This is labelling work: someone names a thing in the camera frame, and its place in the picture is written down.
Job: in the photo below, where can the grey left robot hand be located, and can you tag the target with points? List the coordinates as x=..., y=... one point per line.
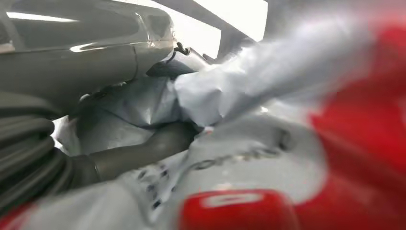
x=79, y=63

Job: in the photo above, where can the grey courier bag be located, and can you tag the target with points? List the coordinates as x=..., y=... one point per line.
x=142, y=104

